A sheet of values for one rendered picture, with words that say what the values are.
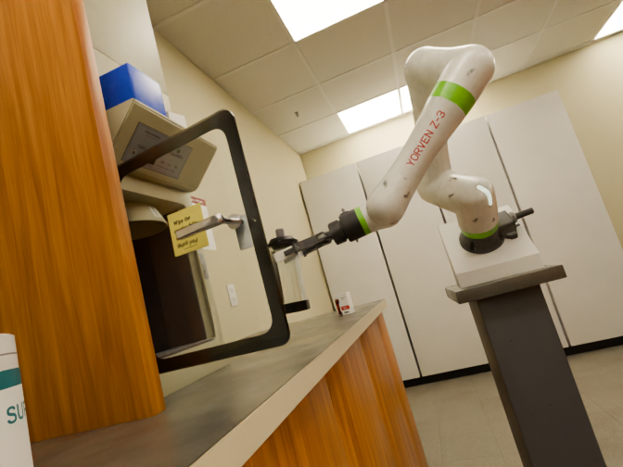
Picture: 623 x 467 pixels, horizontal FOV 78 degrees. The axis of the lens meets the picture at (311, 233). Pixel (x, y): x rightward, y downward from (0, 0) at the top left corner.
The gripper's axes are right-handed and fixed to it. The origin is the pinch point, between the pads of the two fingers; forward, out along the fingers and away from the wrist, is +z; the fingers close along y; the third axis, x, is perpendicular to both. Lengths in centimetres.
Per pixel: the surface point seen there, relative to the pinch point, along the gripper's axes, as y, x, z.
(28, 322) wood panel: 63, 1, 33
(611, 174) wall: -277, 15, -251
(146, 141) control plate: 49, -27, 7
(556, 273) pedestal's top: -9, 38, -73
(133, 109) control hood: 56, -30, 4
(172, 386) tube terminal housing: 47, 22, 21
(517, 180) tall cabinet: -240, -12, -163
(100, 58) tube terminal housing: 49, -51, 11
